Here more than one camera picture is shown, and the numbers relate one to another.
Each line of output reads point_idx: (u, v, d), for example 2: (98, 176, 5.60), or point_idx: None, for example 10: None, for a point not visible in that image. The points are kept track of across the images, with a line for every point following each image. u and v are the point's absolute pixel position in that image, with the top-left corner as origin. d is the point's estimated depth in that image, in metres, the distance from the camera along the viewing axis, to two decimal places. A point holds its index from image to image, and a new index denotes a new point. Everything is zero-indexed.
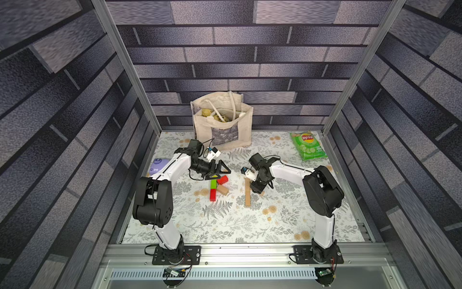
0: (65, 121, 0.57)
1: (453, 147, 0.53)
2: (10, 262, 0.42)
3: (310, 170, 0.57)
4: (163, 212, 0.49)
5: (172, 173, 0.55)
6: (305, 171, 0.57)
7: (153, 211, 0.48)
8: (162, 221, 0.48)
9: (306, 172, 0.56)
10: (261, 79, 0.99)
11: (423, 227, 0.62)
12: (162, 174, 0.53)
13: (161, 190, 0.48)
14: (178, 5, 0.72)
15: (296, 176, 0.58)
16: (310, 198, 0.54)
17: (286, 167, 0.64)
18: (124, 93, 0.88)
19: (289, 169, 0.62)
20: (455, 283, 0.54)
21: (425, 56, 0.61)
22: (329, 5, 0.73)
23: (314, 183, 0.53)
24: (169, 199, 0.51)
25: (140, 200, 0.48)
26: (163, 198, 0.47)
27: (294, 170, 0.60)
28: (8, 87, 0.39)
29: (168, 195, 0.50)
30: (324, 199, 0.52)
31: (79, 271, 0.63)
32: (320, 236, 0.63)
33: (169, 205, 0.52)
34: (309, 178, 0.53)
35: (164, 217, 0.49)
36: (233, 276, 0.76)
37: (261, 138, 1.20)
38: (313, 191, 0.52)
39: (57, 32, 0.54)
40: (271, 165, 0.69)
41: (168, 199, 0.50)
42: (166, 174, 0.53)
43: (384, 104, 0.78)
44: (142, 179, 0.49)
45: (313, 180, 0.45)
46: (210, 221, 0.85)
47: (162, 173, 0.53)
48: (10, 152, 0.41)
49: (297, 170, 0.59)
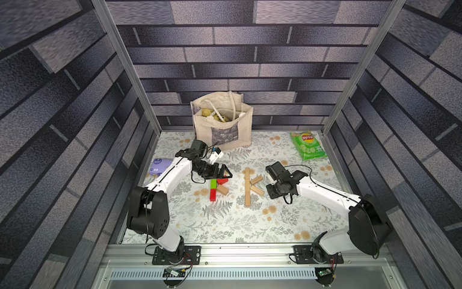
0: (65, 121, 0.57)
1: (454, 147, 0.53)
2: (9, 262, 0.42)
3: (355, 202, 0.47)
4: (158, 225, 0.46)
5: (169, 182, 0.52)
6: (348, 200, 0.48)
7: (145, 223, 0.46)
8: (156, 233, 0.46)
9: (350, 201, 0.47)
10: (261, 79, 0.99)
11: (423, 227, 0.62)
12: (160, 182, 0.50)
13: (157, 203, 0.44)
14: (177, 5, 0.72)
15: (336, 204, 0.49)
16: (351, 232, 0.46)
17: (322, 191, 0.54)
18: (124, 93, 0.88)
19: (326, 194, 0.52)
20: (455, 282, 0.54)
21: (425, 56, 0.61)
22: (329, 5, 0.73)
23: (363, 218, 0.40)
24: (163, 212, 0.48)
25: (133, 211, 0.46)
26: (157, 211, 0.44)
27: (333, 196, 0.50)
28: (8, 87, 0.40)
29: (162, 209, 0.46)
30: (375, 236, 0.44)
31: (79, 271, 0.63)
32: (328, 244, 0.61)
33: (164, 217, 0.49)
34: (357, 212, 0.44)
35: (158, 229, 0.47)
36: (233, 276, 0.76)
37: (261, 138, 1.20)
38: (360, 224, 0.43)
39: (57, 31, 0.54)
40: (299, 183, 0.59)
41: (161, 212, 0.46)
42: (162, 185, 0.49)
43: (384, 104, 0.78)
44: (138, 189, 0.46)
45: (363, 215, 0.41)
46: (210, 221, 0.85)
47: (158, 183, 0.50)
48: (10, 152, 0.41)
49: (337, 197, 0.50)
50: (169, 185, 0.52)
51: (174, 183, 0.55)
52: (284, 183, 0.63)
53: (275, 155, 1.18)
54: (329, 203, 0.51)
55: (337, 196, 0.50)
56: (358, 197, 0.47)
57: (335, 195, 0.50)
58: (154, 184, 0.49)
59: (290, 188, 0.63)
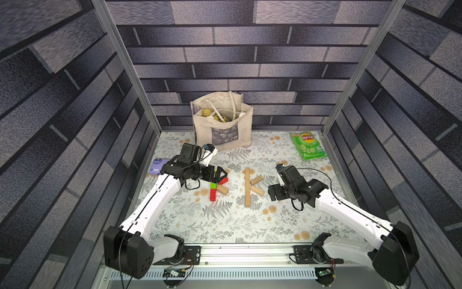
0: (65, 121, 0.57)
1: (453, 147, 0.53)
2: (9, 262, 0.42)
3: (387, 230, 0.43)
4: (139, 268, 0.42)
5: (148, 217, 0.44)
6: (379, 226, 0.44)
7: (127, 265, 0.40)
8: (137, 275, 0.42)
9: (381, 229, 0.43)
10: (261, 79, 0.99)
11: (423, 227, 0.62)
12: (138, 218, 0.43)
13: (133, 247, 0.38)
14: (177, 5, 0.72)
15: (364, 229, 0.45)
16: (378, 260, 0.43)
17: (346, 211, 0.49)
18: (124, 93, 0.88)
19: (353, 215, 0.47)
20: (455, 283, 0.54)
21: (425, 56, 0.61)
22: (329, 5, 0.73)
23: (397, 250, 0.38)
24: (144, 254, 0.43)
25: (110, 254, 0.40)
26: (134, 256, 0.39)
27: (361, 220, 0.46)
28: (8, 87, 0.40)
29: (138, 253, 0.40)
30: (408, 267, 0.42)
31: (79, 271, 0.63)
32: (334, 248, 0.60)
33: (147, 256, 0.44)
34: (388, 242, 0.40)
35: (139, 271, 0.43)
36: (233, 276, 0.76)
37: (261, 138, 1.20)
38: (393, 257, 0.40)
39: (57, 31, 0.54)
40: (319, 197, 0.54)
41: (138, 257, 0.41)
42: (140, 221, 0.43)
43: (384, 104, 0.78)
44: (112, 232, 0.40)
45: (396, 247, 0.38)
46: (210, 221, 0.85)
47: (135, 220, 0.43)
48: (10, 152, 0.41)
49: (366, 221, 0.45)
50: (150, 218, 0.45)
51: (156, 215, 0.48)
52: (301, 194, 0.58)
53: (275, 155, 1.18)
54: (355, 225, 0.47)
55: (366, 220, 0.45)
56: (391, 224, 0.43)
57: (362, 218, 0.46)
58: (130, 223, 0.42)
59: (308, 198, 0.57)
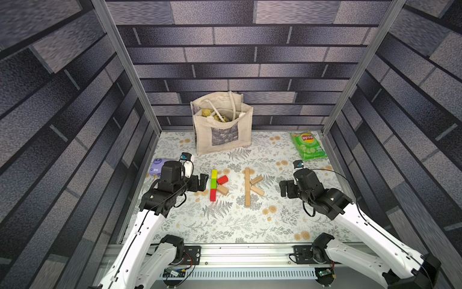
0: (65, 121, 0.57)
1: (454, 147, 0.53)
2: (9, 262, 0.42)
3: (418, 264, 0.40)
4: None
5: (129, 269, 0.41)
6: (409, 258, 0.41)
7: None
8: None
9: (411, 262, 0.40)
10: (261, 79, 0.99)
11: (423, 227, 0.62)
12: (118, 273, 0.39)
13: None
14: (177, 5, 0.72)
15: (390, 256, 0.42)
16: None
17: (372, 232, 0.45)
18: (124, 93, 0.88)
19: (380, 241, 0.44)
20: (455, 283, 0.54)
21: (425, 56, 0.61)
22: (329, 5, 0.73)
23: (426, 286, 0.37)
24: None
25: None
26: None
27: (388, 247, 0.43)
28: (8, 87, 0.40)
29: None
30: None
31: (79, 271, 0.63)
32: (338, 255, 0.60)
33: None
34: (419, 277, 0.38)
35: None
36: (233, 276, 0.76)
37: (261, 138, 1.20)
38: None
39: (57, 32, 0.54)
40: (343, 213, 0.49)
41: None
42: (121, 276, 0.39)
43: (384, 104, 0.78)
44: None
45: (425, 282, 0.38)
46: (210, 221, 0.85)
47: (117, 274, 0.39)
48: (10, 152, 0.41)
49: (394, 249, 0.42)
50: (133, 270, 0.42)
51: (139, 262, 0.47)
52: (320, 206, 0.52)
53: (275, 155, 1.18)
54: (379, 250, 0.44)
55: (395, 248, 0.42)
56: (421, 257, 0.41)
57: (390, 245, 0.43)
58: (110, 280, 0.39)
59: (329, 211, 0.51)
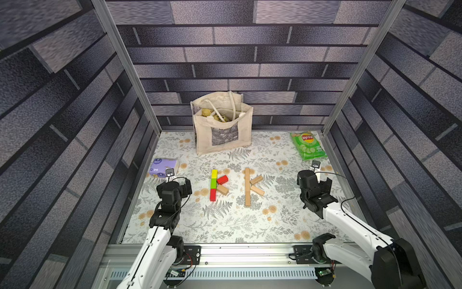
0: (65, 121, 0.57)
1: (453, 147, 0.53)
2: (10, 262, 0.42)
3: (385, 242, 0.44)
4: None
5: (144, 274, 0.46)
6: (378, 239, 0.45)
7: None
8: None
9: (380, 241, 0.44)
10: (261, 79, 0.99)
11: (423, 227, 0.62)
12: (133, 279, 0.44)
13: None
14: (177, 5, 0.72)
15: (363, 239, 0.46)
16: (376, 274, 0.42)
17: (348, 220, 0.52)
18: (124, 93, 0.88)
19: (354, 226, 0.50)
20: (455, 283, 0.54)
21: (425, 56, 0.61)
22: (329, 5, 0.73)
23: (390, 263, 0.41)
24: None
25: None
26: None
27: (361, 230, 0.48)
28: (8, 86, 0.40)
29: None
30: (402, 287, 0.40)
31: (78, 271, 0.63)
32: (334, 251, 0.60)
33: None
34: (383, 253, 0.41)
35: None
36: (233, 276, 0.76)
37: (261, 138, 1.20)
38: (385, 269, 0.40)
39: (57, 31, 0.54)
40: (326, 208, 0.58)
41: None
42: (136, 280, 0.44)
43: (384, 104, 0.78)
44: None
45: (390, 258, 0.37)
46: (210, 221, 0.85)
47: (132, 280, 0.44)
48: (10, 152, 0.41)
49: (366, 232, 0.47)
50: (146, 275, 0.47)
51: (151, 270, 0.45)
52: (311, 205, 0.62)
53: (275, 155, 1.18)
54: (354, 235, 0.49)
55: (367, 232, 0.47)
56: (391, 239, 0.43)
57: (363, 230, 0.48)
58: (127, 284, 0.43)
59: (316, 210, 0.62)
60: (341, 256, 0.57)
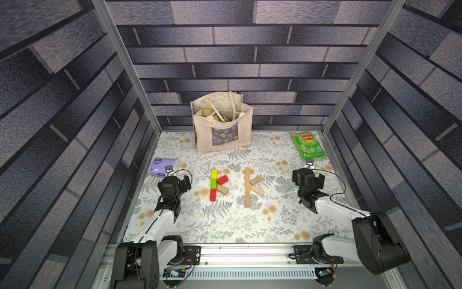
0: (65, 121, 0.57)
1: (453, 147, 0.53)
2: (9, 262, 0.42)
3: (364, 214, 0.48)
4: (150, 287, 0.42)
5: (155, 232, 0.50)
6: (357, 213, 0.49)
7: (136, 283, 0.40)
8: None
9: (359, 214, 0.48)
10: (261, 79, 0.99)
11: (423, 227, 0.62)
12: (146, 234, 0.48)
13: (124, 254, 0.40)
14: (177, 5, 0.72)
15: (345, 216, 0.50)
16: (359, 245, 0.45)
17: (333, 205, 0.57)
18: (124, 93, 0.88)
19: (338, 208, 0.54)
20: (455, 283, 0.54)
21: (425, 56, 0.61)
22: (329, 5, 0.73)
23: (369, 233, 0.44)
24: (155, 264, 0.45)
25: (118, 272, 0.41)
26: (148, 265, 0.41)
27: (343, 209, 0.53)
28: (8, 87, 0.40)
29: (153, 261, 0.44)
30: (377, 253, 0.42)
31: (79, 271, 0.63)
32: (330, 244, 0.61)
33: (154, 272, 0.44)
34: (363, 223, 0.45)
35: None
36: (233, 276, 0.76)
37: (261, 138, 1.20)
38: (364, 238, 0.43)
39: (57, 31, 0.54)
40: (317, 200, 0.63)
41: (153, 265, 0.44)
42: (149, 235, 0.48)
43: (384, 104, 0.78)
44: (123, 245, 0.43)
45: (368, 227, 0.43)
46: (210, 221, 0.85)
47: (145, 234, 0.48)
48: (10, 152, 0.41)
49: (347, 210, 0.52)
50: (155, 235, 0.50)
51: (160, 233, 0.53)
52: (305, 201, 0.68)
53: (275, 155, 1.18)
54: (340, 216, 0.53)
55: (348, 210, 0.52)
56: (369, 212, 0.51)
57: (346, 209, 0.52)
58: (141, 236, 0.47)
59: (310, 206, 0.67)
60: (338, 248, 0.57)
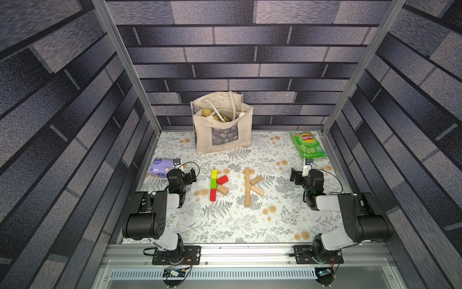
0: (65, 121, 0.57)
1: (453, 147, 0.53)
2: (9, 262, 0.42)
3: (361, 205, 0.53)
4: (156, 225, 0.46)
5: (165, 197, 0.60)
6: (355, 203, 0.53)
7: (147, 218, 0.46)
8: (157, 233, 0.46)
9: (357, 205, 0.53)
10: (261, 79, 0.99)
11: (424, 227, 0.62)
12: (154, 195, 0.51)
13: (139, 198, 0.50)
14: (178, 5, 0.72)
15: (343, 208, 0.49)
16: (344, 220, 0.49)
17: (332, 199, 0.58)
18: (124, 93, 0.88)
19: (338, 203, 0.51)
20: (455, 283, 0.54)
21: (425, 56, 0.61)
22: (329, 5, 0.73)
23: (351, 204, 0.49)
24: (163, 208, 0.51)
25: (133, 208, 0.48)
26: (159, 204, 0.49)
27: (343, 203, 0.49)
28: (8, 87, 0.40)
29: (162, 203, 0.51)
30: (357, 220, 0.47)
31: (79, 271, 0.63)
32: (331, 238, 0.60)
33: (161, 217, 0.50)
34: (344, 196, 0.51)
35: (158, 229, 0.47)
36: (233, 276, 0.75)
37: (261, 138, 1.20)
38: (347, 209, 0.48)
39: (57, 31, 0.54)
40: (319, 197, 0.68)
41: (162, 206, 0.50)
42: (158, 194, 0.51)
43: (384, 104, 0.78)
44: (138, 194, 0.51)
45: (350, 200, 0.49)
46: (210, 221, 0.85)
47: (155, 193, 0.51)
48: (10, 152, 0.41)
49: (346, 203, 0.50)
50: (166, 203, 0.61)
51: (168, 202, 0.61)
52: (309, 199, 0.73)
53: (275, 155, 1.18)
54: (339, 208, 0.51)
55: None
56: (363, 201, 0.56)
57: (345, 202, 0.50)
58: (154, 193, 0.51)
59: (312, 206, 0.72)
60: (337, 240, 0.57)
